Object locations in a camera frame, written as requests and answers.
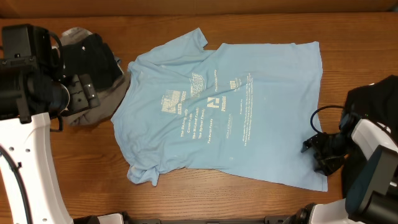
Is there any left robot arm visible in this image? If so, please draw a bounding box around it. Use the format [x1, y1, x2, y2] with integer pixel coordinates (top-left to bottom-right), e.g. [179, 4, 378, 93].
[1, 24, 129, 223]

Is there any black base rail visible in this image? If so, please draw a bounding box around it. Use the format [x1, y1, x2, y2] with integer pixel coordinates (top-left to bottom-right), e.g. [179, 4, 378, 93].
[124, 215, 288, 224]

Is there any black t-shirt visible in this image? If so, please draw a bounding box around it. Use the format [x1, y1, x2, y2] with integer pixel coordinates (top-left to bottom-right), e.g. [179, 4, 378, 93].
[341, 75, 397, 197]

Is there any folded black Nike garment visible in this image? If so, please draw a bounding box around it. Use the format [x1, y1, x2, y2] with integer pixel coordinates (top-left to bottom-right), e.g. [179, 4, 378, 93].
[62, 34, 123, 91]

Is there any light blue printed t-shirt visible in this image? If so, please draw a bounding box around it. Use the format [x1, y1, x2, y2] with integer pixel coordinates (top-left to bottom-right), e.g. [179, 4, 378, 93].
[111, 29, 328, 192]

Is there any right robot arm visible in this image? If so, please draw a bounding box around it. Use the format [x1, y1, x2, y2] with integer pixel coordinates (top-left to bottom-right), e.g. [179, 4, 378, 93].
[285, 113, 397, 223]

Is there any folded grey garment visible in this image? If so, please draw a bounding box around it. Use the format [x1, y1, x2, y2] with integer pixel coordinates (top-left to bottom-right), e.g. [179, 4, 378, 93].
[58, 27, 130, 126]

